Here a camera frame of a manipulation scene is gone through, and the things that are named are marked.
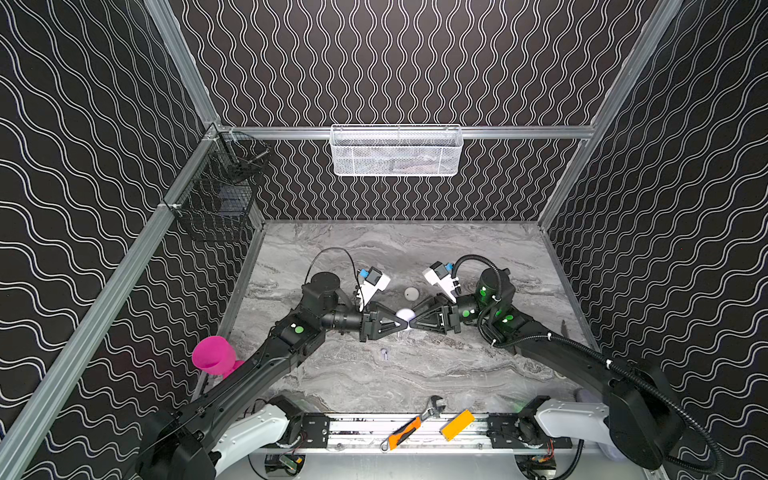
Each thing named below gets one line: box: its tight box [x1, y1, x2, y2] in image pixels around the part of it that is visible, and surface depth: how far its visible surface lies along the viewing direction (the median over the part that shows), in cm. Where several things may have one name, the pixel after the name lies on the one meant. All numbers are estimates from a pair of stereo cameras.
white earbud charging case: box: [403, 286, 420, 302], surface depth 100 cm
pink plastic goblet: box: [191, 336, 245, 378], surface depth 73 cm
